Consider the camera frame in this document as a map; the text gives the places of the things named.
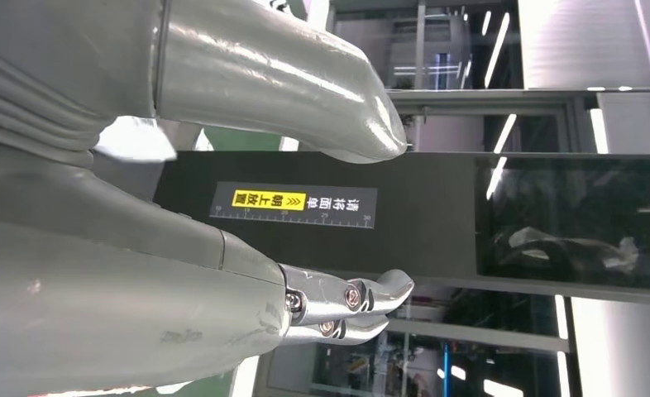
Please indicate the ruler label sticker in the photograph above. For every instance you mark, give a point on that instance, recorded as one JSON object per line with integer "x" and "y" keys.
{"x": 303, "y": 205}

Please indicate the white plastic mailer parcel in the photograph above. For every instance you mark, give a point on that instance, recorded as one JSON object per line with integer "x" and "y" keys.
{"x": 133, "y": 140}

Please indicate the black inbound scanning machine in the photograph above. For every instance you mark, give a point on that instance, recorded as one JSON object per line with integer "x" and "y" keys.
{"x": 423, "y": 219}

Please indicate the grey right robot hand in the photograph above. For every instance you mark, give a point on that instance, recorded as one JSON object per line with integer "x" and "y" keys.
{"x": 111, "y": 307}

